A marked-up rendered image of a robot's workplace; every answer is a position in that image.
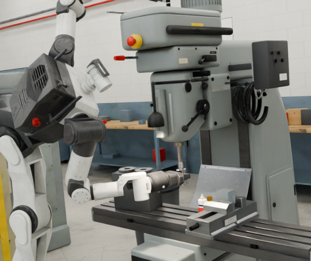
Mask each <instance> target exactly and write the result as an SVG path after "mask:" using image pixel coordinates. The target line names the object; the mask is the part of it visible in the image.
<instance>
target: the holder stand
mask: <svg viewBox="0 0 311 261"><path fill-rule="evenodd" d="M157 171H160V170H152V168H149V167H145V168H138V169H136V167H124V168H120V169H119V171H116V172H114V173H112V182H116V181H118V179H119V178H120V177H121V175H123V174H127V173H134V172H146V174H148V173H153V172H157ZM127 182H132V180H128V181H127ZM123 194H124V196H118V197H114V205H115V208H116V209H125V210H136V211H146V212H151V211H153V210H155V209H157V208H159V207H160V206H162V194H161V191H160V192H154V193H149V199H148V200H144V201H135V198H134V190H133V189H132V190H128V189H127V188H126V184H125V185H124V186H123Z"/></svg>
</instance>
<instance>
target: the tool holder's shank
mask: <svg viewBox="0 0 311 261"><path fill-rule="evenodd" d="M177 157H178V168H179V170H182V169H184V163H183V151H182V147H177Z"/></svg>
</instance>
